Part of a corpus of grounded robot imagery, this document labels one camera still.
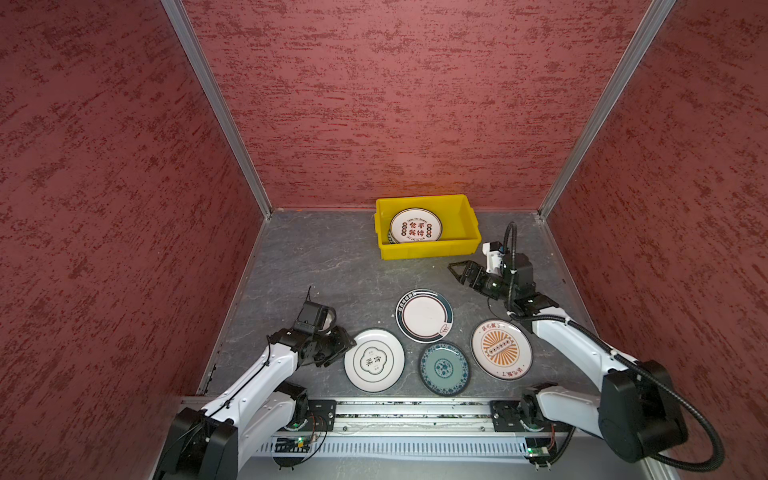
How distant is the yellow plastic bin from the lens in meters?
1.05

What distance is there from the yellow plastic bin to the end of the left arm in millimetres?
361

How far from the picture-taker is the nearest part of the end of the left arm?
62 centimetres

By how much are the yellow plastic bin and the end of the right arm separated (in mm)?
276

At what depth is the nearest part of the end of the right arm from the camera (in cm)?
63
